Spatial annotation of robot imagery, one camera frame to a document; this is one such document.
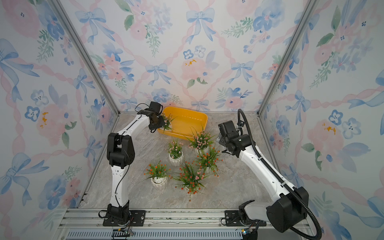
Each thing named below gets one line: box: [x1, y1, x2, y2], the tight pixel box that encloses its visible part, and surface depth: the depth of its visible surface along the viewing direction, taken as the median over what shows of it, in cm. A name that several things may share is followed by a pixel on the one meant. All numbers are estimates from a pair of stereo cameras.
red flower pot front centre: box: [170, 161, 210, 202], surface depth 74 cm
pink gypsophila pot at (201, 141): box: [185, 125, 215, 154], surface depth 89 cm
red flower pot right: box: [197, 145, 223, 177], surface depth 81 cm
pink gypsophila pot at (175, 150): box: [165, 140, 184, 167], surface depth 86 cm
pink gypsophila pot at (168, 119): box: [159, 112, 178, 133], surface depth 97 cm
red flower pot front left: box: [142, 160, 171, 188], surface depth 80 cm
